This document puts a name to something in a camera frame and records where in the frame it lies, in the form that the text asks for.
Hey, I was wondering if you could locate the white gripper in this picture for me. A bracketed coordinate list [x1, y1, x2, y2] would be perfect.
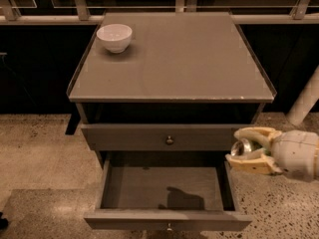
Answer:
[225, 126, 319, 182]

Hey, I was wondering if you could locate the green soda can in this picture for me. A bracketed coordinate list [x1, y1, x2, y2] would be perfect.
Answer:
[230, 138, 270, 156]

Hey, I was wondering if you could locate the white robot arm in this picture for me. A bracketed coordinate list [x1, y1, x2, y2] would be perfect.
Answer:
[225, 126, 319, 181]

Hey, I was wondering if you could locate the grey top drawer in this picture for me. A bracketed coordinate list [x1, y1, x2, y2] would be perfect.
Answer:
[81, 123, 246, 151]

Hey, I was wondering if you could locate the brass top drawer knob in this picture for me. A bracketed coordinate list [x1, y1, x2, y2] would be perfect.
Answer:
[165, 135, 174, 145]

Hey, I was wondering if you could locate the grey drawer cabinet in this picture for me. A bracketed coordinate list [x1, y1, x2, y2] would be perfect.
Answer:
[66, 11, 277, 171]

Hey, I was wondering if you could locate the open grey middle drawer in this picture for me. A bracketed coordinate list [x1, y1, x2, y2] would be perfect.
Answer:
[84, 162, 252, 231]

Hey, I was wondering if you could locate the white ceramic bowl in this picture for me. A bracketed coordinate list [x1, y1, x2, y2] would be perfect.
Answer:
[97, 24, 133, 53]

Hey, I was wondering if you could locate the metal window railing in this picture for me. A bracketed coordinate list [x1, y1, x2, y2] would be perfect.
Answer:
[0, 0, 319, 25]

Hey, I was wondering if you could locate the black object at floor edge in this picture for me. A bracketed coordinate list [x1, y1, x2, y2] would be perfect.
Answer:
[0, 212, 8, 229]

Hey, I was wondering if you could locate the white cylindrical post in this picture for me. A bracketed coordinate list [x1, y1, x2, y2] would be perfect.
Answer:
[287, 66, 319, 125]

